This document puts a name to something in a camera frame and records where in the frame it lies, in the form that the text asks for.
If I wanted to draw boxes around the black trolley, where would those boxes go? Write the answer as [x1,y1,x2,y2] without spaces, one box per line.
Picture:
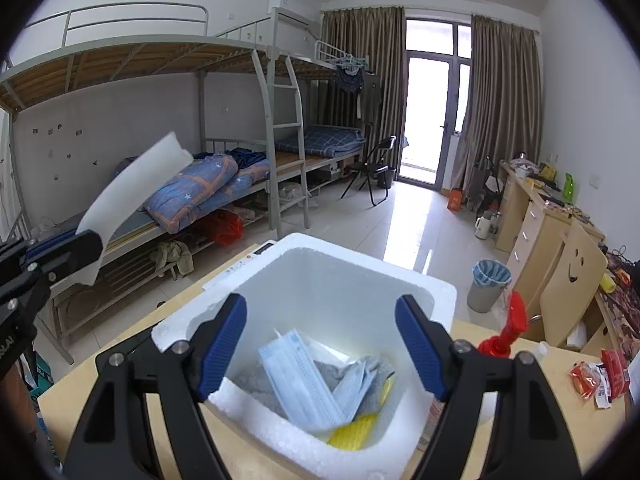
[467,155,503,211]

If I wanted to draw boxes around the blue face mask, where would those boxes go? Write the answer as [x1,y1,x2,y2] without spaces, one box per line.
[332,360,375,423]
[257,329,351,433]

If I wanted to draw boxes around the dark hanging jacket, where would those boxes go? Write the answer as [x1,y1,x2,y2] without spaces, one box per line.
[357,72,383,123]

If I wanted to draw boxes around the glass balcony door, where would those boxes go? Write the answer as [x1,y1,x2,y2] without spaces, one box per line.
[400,17,473,191]

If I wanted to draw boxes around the yellow twisted cloth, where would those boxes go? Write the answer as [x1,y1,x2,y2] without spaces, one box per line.
[327,379,396,450]

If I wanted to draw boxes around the wooden desk with drawers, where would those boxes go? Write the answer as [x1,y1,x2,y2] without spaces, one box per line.
[495,162,606,281]

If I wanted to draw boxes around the white foam box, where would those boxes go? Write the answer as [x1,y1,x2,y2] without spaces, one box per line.
[151,232,458,480]

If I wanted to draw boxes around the grey trash bin blue liner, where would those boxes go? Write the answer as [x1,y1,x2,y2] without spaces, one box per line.
[467,259,513,314]

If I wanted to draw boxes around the wooden chair with smiley face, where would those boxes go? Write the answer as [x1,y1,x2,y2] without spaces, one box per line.
[537,220,608,348]

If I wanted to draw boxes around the blue orange checked quilt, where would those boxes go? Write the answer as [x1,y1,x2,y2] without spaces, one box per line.
[117,152,271,233]

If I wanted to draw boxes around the beige crumpled cloth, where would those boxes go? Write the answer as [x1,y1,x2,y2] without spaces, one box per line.
[150,240,194,279]

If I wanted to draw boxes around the white air conditioner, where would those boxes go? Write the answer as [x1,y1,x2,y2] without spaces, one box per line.
[267,0,321,26]

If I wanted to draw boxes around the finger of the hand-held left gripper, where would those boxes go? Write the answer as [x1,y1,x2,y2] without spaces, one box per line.
[0,229,104,333]
[0,231,81,267]

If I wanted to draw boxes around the patterned table cloth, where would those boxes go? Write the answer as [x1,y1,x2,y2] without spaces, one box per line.
[597,250,640,361]

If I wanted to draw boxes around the blue checked mattress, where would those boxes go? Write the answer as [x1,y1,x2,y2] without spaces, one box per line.
[274,126,367,157]

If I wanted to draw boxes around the white sneaker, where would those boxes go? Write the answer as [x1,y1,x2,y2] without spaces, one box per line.
[279,184,307,207]

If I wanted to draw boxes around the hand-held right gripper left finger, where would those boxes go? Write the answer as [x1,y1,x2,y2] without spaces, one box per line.
[62,292,248,480]

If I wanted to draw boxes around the wooden side desk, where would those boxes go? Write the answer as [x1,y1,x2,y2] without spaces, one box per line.
[580,290,631,351]

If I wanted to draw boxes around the white lotion bottle red pump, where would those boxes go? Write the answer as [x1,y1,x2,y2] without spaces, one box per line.
[422,290,530,453]

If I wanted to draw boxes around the red plastic bag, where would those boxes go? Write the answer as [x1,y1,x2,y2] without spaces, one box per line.
[202,210,244,247]

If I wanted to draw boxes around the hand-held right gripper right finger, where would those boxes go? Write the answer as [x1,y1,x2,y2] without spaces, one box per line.
[394,294,583,480]

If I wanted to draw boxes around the white foam lid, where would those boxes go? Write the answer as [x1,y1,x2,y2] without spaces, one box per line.
[75,131,194,287]

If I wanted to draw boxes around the grey metal bunk bed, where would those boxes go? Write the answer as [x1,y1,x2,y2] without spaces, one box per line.
[0,2,281,361]
[265,7,382,233]

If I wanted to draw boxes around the dark hanging clothes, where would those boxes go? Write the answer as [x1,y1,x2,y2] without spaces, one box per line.
[334,65,366,95]

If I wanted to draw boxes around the brown curtain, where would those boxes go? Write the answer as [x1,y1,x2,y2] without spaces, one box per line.
[320,6,407,136]
[450,14,543,196]

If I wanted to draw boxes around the person's left forearm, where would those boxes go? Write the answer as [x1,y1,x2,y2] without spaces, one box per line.
[0,360,38,461]

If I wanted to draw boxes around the black folding chair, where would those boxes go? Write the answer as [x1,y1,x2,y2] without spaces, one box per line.
[341,136,397,207]

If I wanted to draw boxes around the dark blue clothing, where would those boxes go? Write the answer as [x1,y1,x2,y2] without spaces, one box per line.
[195,147,272,171]

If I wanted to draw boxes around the grey sock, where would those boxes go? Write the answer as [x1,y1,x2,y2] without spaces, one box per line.
[232,352,397,411]

